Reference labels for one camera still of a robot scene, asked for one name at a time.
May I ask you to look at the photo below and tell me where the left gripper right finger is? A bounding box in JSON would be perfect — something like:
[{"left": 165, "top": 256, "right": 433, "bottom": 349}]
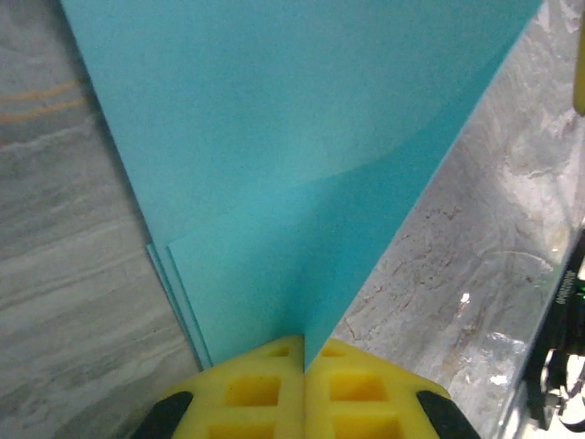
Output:
[{"left": 304, "top": 337, "right": 482, "bottom": 439}]

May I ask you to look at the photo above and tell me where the light blue paper sheet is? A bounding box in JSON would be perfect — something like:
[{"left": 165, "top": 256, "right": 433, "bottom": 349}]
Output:
[{"left": 58, "top": 0, "right": 546, "bottom": 372}]

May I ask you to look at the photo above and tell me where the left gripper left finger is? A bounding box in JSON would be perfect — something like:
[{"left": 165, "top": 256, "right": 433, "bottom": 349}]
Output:
[{"left": 140, "top": 334, "right": 307, "bottom": 439}]

